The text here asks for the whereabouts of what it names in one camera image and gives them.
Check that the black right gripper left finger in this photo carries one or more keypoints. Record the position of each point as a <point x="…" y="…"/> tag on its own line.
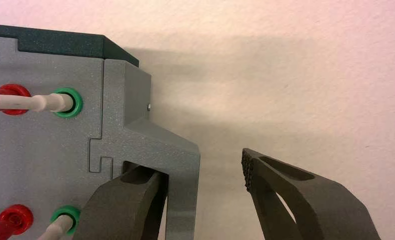
<point x="124" y="205"/>

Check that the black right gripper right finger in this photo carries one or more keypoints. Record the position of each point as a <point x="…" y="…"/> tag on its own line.
<point x="333" y="215"/>

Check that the grey and teal control box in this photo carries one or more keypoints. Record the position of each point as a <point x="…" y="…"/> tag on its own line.
<point x="45" y="149"/>

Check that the green banana socket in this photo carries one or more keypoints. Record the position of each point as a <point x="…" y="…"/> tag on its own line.
<point x="77" y="96"/>
<point x="60" y="211"/>

